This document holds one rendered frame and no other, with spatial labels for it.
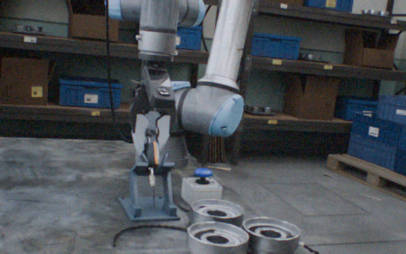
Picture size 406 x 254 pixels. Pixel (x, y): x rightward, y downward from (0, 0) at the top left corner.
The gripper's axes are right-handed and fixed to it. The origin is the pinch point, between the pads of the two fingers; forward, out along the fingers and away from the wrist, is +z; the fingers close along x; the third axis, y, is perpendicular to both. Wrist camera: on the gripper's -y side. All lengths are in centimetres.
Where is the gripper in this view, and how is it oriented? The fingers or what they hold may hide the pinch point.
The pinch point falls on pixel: (149, 151)
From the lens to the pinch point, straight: 108.0
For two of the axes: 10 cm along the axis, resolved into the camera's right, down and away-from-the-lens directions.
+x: -9.3, -0.3, -3.7
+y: -3.6, -2.2, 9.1
